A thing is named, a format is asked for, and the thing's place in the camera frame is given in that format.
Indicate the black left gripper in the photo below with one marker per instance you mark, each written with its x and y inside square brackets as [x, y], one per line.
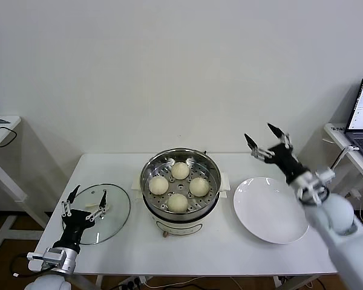
[74, 225]

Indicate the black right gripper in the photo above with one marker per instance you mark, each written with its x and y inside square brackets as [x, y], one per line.
[285, 160]

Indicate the glass pot lid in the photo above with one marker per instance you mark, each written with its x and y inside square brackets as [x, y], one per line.
[116, 211]

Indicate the white steamed baozi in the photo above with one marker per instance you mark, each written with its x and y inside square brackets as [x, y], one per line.
[158, 185]
[180, 170]
[178, 203]
[198, 186]

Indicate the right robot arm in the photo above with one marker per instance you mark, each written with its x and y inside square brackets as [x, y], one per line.
[335, 217]

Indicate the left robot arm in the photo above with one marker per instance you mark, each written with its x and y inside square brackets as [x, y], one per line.
[68, 262]

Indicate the stainless steel steamer basket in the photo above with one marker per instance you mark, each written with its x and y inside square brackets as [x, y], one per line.
[180, 186]

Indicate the white round plate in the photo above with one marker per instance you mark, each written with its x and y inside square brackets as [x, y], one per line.
[260, 205]

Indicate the white side table with laptop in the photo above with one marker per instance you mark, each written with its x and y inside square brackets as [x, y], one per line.
[335, 134]

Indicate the white power strip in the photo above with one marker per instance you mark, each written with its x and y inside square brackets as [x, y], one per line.
[134, 281]

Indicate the white electric cooker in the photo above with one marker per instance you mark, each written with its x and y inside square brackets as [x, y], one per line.
[181, 228]

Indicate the white power adapter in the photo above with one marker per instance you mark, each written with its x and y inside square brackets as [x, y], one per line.
[355, 193]

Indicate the white side table with tool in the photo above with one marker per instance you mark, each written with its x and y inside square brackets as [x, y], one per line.
[14, 120]

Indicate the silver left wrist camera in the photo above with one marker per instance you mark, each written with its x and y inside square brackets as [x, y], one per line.
[53, 255]

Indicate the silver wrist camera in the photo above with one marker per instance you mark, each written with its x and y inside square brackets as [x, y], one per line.
[325, 174]
[53, 255]

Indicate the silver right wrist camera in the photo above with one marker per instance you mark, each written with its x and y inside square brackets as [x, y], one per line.
[325, 174]

